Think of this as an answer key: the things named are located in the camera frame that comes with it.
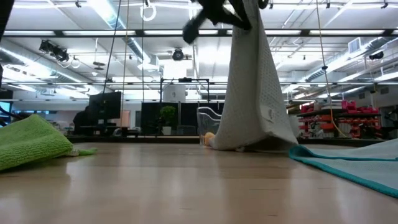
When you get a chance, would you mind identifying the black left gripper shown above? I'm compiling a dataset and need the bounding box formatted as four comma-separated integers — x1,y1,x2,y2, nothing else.
182,0,252,44

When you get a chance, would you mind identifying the grey microfiber towel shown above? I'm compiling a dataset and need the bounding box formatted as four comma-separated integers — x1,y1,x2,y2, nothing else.
208,0,299,152

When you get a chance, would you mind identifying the clear plastic bin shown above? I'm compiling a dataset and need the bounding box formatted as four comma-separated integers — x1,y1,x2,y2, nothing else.
197,106,223,146

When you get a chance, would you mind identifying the orange microfiber towel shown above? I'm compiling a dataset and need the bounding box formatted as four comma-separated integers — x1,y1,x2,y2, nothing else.
203,132,216,146

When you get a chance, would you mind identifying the blue microfiber towel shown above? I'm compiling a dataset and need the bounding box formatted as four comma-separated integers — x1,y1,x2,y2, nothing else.
288,138,398,199

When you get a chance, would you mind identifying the green microfiber towel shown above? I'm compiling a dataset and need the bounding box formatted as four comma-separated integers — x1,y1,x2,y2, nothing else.
0,114,98,172

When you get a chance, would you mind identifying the black overhead beam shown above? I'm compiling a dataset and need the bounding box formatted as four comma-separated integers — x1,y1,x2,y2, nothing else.
0,28,398,37

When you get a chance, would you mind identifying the green room plant white pot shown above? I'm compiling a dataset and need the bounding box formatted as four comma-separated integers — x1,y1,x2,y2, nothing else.
160,105,178,136

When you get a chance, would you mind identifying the black computer monitor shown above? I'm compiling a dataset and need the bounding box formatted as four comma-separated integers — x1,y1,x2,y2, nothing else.
88,91,122,125

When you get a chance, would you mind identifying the shelf with red bins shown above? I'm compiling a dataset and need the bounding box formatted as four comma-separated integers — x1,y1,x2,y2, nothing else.
295,100,382,139

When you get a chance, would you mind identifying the person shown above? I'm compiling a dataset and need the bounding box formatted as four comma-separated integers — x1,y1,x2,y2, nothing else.
73,105,94,135

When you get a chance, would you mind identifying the blue-lit screen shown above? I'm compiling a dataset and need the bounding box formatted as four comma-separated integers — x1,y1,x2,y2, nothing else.
0,101,12,124

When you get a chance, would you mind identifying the black ceiling-hung camera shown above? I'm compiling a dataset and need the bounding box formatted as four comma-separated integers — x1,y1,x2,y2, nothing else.
172,48,185,62

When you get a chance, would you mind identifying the yellow hanging cord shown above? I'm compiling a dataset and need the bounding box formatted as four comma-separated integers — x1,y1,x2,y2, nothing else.
315,0,346,138

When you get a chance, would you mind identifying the silver ceiling duct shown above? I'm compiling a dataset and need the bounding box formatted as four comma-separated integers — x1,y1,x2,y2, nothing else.
86,0,162,74
303,37,398,83

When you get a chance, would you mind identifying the black hanging cable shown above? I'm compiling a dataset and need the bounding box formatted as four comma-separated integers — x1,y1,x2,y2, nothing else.
103,0,123,83

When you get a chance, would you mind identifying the black metal table frame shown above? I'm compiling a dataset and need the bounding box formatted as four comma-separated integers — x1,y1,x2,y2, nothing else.
67,135,388,147

